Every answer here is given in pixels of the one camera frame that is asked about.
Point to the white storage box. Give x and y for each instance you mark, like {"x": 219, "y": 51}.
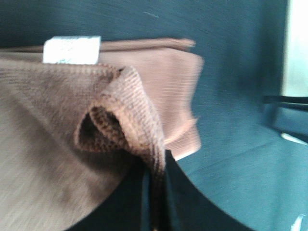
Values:
{"x": 295, "y": 64}

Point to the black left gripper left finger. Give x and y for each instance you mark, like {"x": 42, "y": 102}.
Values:
{"x": 126, "y": 209}

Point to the brown microfiber towel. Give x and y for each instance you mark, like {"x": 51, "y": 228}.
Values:
{"x": 72, "y": 125}

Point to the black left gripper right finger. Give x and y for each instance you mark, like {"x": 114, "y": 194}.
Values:
{"x": 185, "y": 208}

